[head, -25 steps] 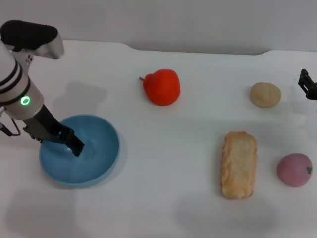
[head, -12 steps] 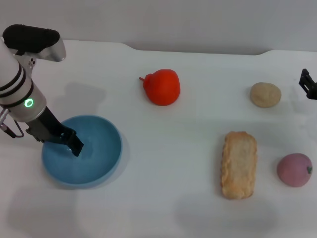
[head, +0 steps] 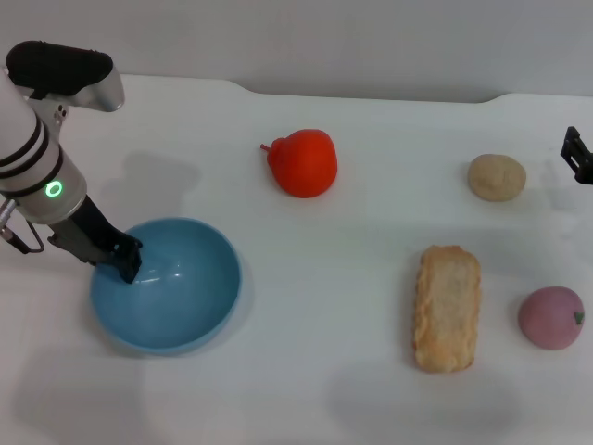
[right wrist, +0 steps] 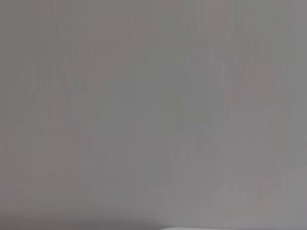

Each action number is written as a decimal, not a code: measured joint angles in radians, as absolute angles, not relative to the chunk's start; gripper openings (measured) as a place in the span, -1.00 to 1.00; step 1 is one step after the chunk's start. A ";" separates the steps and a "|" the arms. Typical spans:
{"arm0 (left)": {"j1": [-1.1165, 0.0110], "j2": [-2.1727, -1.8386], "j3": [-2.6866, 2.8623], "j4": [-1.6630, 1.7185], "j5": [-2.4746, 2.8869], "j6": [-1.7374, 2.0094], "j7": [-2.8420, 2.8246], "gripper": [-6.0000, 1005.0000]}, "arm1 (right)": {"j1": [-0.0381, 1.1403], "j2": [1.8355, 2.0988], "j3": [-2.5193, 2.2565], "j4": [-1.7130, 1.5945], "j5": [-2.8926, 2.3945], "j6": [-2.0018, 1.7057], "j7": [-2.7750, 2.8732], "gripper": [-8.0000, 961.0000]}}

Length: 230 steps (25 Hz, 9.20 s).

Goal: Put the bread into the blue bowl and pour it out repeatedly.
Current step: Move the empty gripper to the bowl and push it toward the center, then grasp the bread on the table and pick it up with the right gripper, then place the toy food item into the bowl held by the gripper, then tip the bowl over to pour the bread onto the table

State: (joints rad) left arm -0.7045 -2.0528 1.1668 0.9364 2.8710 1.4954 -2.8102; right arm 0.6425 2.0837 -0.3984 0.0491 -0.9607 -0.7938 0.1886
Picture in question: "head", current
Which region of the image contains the pink toy apple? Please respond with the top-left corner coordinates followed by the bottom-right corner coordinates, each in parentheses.
top-left (517, 286), bottom-right (586, 352)

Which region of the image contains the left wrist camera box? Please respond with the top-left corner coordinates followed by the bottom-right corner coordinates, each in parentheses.
top-left (5, 40), bottom-right (126, 114)

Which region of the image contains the blue bowl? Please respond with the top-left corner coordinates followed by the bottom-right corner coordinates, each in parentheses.
top-left (89, 217), bottom-right (243, 356)

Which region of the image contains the long toasted bread loaf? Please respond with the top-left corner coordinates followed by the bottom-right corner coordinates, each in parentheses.
top-left (411, 244), bottom-right (482, 375)

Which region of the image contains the red toy pear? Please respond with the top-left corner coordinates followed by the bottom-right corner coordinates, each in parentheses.
top-left (259, 128), bottom-right (338, 199)

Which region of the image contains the round tan bun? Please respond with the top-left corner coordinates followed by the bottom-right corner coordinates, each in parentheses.
top-left (466, 153), bottom-right (528, 202)

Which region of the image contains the left arm cable with plug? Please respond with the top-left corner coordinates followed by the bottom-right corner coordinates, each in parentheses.
top-left (0, 198), bottom-right (45, 255)

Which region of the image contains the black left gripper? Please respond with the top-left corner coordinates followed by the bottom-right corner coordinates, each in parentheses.
top-left (46, 196), bottom-right (144, 286)

